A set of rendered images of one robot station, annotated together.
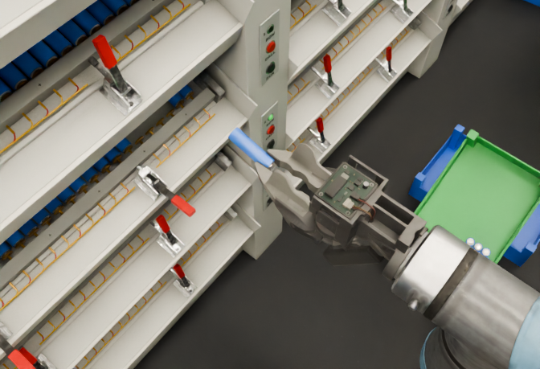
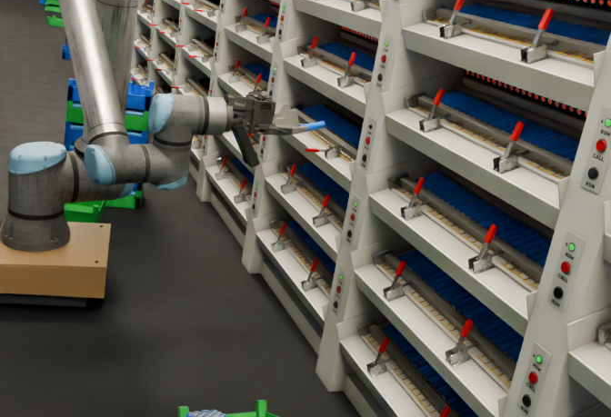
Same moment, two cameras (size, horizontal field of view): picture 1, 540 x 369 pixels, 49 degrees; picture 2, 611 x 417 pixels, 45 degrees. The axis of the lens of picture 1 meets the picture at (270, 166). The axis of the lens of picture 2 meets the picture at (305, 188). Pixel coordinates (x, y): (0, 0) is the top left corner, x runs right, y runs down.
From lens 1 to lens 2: 2.01 m
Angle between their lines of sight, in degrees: 89
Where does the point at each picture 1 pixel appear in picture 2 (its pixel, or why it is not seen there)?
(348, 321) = (229, 382)
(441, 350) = not seen: hidden behind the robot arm
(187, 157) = (341, 164)
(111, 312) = (299, 206)
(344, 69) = (406, 309)
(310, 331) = (240, 365)
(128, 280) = (311, 211)
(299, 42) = (394, 200)
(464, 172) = not seen: outside the picture
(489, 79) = not seen: outside the picture
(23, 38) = (339, 16)
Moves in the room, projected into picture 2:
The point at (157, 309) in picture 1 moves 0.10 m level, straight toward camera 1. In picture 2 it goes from (303, 275) to (269, 271)
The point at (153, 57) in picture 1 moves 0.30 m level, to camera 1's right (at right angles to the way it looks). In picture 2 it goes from (360, 89) to (303, 98)
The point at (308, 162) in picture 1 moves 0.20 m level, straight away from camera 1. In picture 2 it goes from (289, 120) to (358, 143)
